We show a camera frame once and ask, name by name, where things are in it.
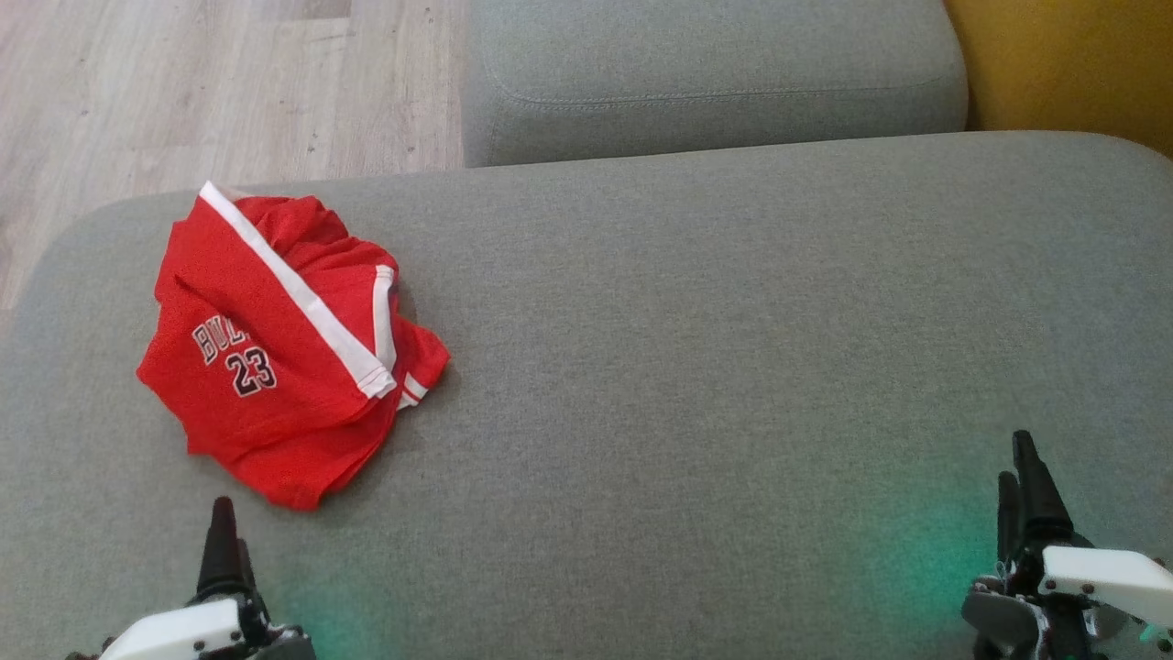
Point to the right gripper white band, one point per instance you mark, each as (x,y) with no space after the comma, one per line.
(1100,577)

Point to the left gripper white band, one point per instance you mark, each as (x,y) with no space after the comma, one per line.
(183,637)

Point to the red shorts with white stripe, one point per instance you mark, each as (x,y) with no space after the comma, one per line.
(229,302)

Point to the red Bulls 23 jersey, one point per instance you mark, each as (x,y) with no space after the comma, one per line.
(422,353)

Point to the grey fabric sofa seat cushion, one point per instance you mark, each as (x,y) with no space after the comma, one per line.
(687,367)

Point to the grey fabric sofa back cushion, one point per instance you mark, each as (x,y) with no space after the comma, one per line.
(715,73)

